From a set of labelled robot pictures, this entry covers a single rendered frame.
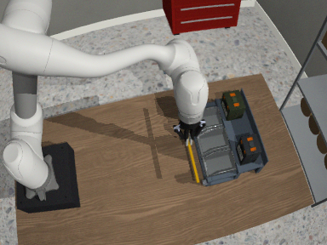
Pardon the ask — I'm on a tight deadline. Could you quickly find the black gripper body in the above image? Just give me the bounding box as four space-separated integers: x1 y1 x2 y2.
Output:
179 119 201 130

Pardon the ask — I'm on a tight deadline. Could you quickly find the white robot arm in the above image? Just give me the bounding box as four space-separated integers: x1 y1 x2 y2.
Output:
0 0 209 202

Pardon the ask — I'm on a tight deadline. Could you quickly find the grey open bin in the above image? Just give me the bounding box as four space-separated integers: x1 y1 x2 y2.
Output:
197 127 230 158
200 106 224 134
203 148 237 179

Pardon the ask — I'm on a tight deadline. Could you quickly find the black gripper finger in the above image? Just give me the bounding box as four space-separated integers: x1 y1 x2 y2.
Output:
173 124 189 146
189 119 206 145

